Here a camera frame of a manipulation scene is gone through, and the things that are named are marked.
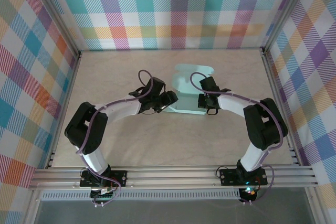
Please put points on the light blue paper box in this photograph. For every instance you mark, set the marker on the light blue paper box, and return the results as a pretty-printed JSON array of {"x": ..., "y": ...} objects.
[{"x": 187, "y": 104}]

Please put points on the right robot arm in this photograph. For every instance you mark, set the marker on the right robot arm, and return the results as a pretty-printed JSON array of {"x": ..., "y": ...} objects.
[{"x": 265, "y": 124}]

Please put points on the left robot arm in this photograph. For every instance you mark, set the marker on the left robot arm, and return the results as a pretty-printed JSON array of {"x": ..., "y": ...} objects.
[{"x": 84, "y": 127}]

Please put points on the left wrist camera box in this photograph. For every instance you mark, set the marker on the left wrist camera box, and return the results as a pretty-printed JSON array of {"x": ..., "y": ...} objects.
[{"x": 156, "y": 85}]

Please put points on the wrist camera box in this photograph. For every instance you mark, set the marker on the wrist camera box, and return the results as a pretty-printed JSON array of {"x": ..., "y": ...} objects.
[
  {"x": 209, "y": 83},
  {"x": 156, "y": 85}
]

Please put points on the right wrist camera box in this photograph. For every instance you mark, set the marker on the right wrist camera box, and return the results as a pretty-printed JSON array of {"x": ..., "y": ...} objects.
[{"x": 209, "y": 83}]

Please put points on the thin aluminium wall rail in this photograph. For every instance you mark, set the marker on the thin aluminium wall rail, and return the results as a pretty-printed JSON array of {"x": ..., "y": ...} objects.
[{"x": 131, "y": 49}]

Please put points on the right aluminium side rail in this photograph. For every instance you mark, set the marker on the right aluminium side rail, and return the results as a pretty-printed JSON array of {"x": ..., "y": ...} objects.
[{"x": 271, "y": 77}]

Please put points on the aluminium side rail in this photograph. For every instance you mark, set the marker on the aluminium side rail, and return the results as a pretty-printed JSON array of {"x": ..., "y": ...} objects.
[
  {"x": 70, "y": 85},
  {"x": 271, "y": 77}
]

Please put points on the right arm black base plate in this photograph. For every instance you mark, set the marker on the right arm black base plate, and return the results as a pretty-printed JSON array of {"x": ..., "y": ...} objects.
[{"x": 228, "y": 176}]

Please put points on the wide aluminium mounting rail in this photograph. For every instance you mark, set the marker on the wide aluminium mounting rail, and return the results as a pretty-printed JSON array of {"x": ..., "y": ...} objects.
[{"x": 170, "y": 178}]

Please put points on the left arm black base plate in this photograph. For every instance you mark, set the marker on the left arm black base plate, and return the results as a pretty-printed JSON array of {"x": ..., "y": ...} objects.
[{"x": 119, "y": 178}]

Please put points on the left aluminium side rail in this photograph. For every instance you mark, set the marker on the left aluminium side rail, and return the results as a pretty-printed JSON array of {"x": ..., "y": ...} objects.
[{"x": 70, "y": 85}]

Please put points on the right aluminium corner post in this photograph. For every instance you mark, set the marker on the right aluminium corner post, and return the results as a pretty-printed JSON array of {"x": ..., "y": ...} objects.
[{"x": 286, "y": 11}]

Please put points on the aluminium corner post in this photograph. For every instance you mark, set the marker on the aluminium corner post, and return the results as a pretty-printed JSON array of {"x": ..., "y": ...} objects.
[
  {"x": 57, "y": 19},
  {"x": 286, "y": 11}
]

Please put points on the left aluminium corner post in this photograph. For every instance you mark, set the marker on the left aluminium corner post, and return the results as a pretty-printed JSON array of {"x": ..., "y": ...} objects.
[{"x": 57, "y": 19}]

